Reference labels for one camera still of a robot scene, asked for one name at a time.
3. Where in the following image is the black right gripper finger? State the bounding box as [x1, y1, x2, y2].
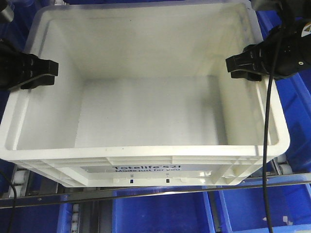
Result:
[230, 71, 262, 82]
[225, 43, 265, 73]

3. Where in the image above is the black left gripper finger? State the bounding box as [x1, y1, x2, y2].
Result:
[20, 75, 55, 90]
[22, 53, 59, 84]

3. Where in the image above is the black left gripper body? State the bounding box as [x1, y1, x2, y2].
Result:
[0, 38, 24, 91]

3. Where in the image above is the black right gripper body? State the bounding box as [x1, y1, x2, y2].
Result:
[259, 19, 311, 79]

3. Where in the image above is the white plastic tote bin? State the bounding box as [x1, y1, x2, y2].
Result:
[0, 1, 291, 187]

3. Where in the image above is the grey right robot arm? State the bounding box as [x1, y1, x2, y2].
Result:
[226, 0, 311, 82]

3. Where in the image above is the blue bin upper left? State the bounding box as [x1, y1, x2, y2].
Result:
[0, 0, 46, 50]

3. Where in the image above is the blue bin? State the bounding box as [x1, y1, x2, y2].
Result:
[256, 9, 311, 174]
[217, 183, 311, 233]
[112, 192, 216, 233]
[0, 0, 46, 50]
[10, 203, 73, 233]

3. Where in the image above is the blue bin upper right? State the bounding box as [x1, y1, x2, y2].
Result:
[256, 9, 311, 174]

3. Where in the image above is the blue bin lower right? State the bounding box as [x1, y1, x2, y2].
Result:
[217, 183, 311, 233]

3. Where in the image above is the blue bin lower left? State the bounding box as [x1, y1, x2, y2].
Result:
[10, 203, 73, 233]

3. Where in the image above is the blue bin lower middle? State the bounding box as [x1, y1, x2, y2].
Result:
[112, 192, 216, 233]

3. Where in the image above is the right roller track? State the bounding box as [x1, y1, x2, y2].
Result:
[270, 154, 293, 175]

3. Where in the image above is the roller track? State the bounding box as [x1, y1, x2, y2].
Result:
[12, 167, 30, 198]
[270, 154, 293, 175]

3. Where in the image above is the left roller track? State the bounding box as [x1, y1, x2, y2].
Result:
[12, 167, 30, 198]

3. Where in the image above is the black right cable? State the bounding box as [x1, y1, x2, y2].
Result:
[261, 36, 284, 233]

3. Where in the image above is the steel shelf front rail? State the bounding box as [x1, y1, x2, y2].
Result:
[0, 172, 311, 209]

